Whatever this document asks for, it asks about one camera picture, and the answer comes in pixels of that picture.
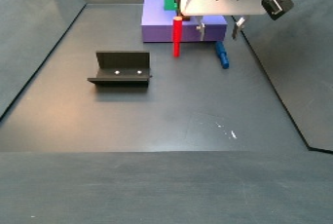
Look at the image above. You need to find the purple base block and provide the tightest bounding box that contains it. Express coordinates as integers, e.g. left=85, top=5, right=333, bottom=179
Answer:
left=140, top=0, right=227, bottom=43

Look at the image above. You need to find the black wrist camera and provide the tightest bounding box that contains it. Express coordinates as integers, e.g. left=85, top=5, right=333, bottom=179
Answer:
left=262, top=0, right=294, bottom=20

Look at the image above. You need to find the red cylinder peg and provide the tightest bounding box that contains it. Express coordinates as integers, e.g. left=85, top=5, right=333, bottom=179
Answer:
left=172, top=17, right=182, bottom=57

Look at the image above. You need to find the black angle bracket fixture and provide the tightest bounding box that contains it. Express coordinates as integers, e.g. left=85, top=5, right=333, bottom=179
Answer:
left=87, top=51, right=151, bottom=86

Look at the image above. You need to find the brown L-shaped block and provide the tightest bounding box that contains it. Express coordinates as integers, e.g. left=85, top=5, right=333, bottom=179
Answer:
left=182, top=16, right=190, bottom=21

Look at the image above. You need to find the blue cylinder peg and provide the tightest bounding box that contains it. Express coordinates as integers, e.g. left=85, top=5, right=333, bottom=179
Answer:
left=215, top=41, right=228, bottom=69

